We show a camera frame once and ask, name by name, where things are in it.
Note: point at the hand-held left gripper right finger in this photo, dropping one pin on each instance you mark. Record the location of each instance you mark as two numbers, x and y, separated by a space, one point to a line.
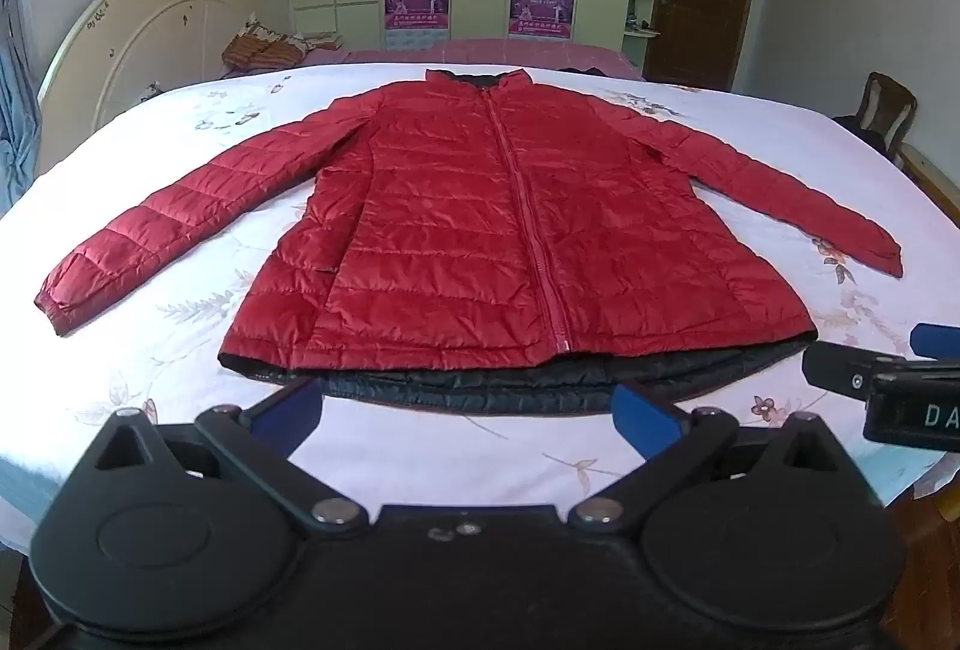
639 411

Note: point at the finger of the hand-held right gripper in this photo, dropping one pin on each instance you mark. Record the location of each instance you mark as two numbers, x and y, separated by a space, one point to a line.
937 341
832 369

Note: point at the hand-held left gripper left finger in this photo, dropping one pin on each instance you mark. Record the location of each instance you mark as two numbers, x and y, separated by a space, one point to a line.
289 408

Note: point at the red quilted jacket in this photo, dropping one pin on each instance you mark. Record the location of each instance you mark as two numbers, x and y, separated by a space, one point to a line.
450 230

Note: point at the floral white bed sheet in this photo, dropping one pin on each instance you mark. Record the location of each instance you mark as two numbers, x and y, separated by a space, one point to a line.
187 230

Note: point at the wooden chair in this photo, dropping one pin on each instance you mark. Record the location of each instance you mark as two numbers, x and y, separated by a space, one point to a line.
885 102

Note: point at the dark cloth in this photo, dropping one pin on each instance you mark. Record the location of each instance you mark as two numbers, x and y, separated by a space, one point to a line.
581 71

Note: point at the pink bed cover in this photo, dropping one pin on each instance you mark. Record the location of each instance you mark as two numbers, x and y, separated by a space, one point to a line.
487 52

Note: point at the cream rounded headboard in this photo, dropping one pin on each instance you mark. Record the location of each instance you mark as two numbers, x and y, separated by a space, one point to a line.
150 20

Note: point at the blue curtain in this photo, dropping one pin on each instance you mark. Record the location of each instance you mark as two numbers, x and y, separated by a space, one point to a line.
15 57

